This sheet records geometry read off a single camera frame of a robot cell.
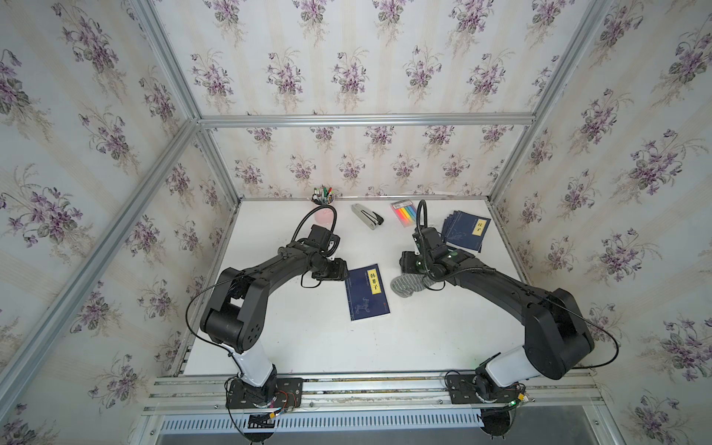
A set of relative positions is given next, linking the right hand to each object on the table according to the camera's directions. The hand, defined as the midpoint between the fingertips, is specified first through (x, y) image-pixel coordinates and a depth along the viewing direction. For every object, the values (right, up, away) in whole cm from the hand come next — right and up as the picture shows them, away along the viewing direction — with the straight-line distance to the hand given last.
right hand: (412, 261), depth 89 cm
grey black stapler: (-13, +15, +22) cm, 29 cm away
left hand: (-23, -5, +2) cm, 24 cm away
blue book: (+23, +9, +15) cm, 29 cm away
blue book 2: (-15, -11, +2) cm, 19 cm away
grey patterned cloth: (-2, -9, +3) cm, 9 cm away
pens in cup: (-32, +23, +18) cm, 44 cm away
